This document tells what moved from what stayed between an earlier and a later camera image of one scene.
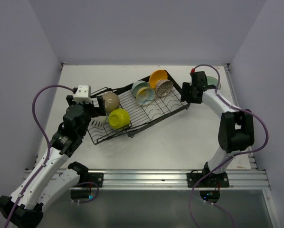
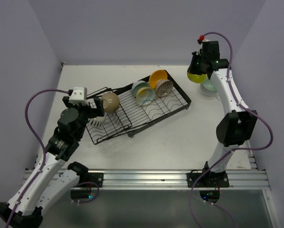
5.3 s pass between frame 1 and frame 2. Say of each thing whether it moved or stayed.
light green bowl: stayed
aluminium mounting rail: stayed
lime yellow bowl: moved
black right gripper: moved
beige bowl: stayed
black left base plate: stayed
